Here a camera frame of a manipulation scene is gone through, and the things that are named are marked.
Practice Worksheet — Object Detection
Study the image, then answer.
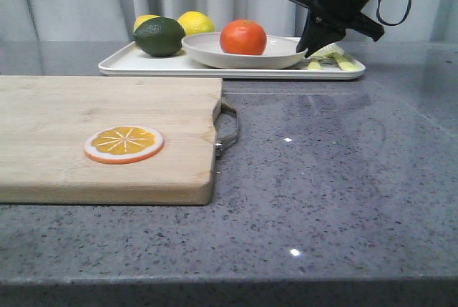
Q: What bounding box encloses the yellow plastic fork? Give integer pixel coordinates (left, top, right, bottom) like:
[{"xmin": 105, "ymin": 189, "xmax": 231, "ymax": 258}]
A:
[{"xmin": 317, "ymin": 44, "xmax": 357, "ymax": 71}]

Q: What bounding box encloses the orange mandarin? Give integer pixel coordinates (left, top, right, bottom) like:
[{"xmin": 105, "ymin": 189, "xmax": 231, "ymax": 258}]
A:
[{"xmin": 220, "ymin": 19, "xmax": 267, "ymax": 55}]

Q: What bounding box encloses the white rectangular tray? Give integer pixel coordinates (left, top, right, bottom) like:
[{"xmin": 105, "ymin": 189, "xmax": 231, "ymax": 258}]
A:
[{"xmin": 99, "ymin": 42, "xmax": 366, "ymax": 80}]

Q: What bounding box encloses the orange slice coaster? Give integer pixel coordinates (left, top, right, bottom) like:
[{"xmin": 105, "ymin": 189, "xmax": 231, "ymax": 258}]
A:
[{"xmin": 83, "ymin": 125, "xmax": 165, "ymax": 165}]

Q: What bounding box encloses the yellow plastic knife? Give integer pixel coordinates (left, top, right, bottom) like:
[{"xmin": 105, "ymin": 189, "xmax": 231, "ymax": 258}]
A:
[{"xmin": 308, "ymin": 57, "xmax": 323, "ymax": 71}]

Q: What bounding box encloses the dark green lime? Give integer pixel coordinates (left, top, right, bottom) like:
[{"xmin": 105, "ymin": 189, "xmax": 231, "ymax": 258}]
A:
[{"xmin": 133, "ymin": 17, "xmax": 185, "ymax": 57}]

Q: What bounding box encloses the yellow lemon behind lime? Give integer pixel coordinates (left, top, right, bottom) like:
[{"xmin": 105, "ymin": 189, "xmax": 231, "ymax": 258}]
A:
[{"xmin": 133, "ymin": 14, "xmax": 159, "ymax": 33}]

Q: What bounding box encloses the wooden cutting board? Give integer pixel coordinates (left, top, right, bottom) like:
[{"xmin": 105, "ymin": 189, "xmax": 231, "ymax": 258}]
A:
[{"xmin": 1, "ymin": 76, "xmax": 223, "ymax": 205}]

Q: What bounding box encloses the beige round plate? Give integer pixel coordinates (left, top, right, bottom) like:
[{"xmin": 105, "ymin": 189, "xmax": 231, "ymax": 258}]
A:
[{"xmin": 182, "ymin": 32, "xmax": 306, "ymax": 69}]

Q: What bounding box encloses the metal cutting board handle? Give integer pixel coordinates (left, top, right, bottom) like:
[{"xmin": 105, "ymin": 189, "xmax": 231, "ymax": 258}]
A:
[{"xmin": 214, "ymin": 101, "xmax": 240, "ymax": 158}]

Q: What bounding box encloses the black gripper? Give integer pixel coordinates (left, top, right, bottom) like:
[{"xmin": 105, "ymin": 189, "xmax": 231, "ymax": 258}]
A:
[{"xmin": 289, "ymin": 0, "xmax": 384, "ymax": 57}]

